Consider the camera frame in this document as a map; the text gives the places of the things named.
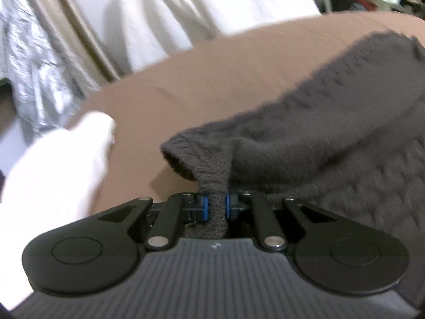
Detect silver foil sheet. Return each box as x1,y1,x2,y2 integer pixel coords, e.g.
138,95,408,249
0,0,100,137

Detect brown table cloth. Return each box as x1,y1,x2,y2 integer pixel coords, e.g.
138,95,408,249
81,12,424,213

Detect white garment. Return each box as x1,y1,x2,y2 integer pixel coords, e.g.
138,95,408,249
1,112,116,310

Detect dark grey knitted sweater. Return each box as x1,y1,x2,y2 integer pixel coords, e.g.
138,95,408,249
161,32,424,308

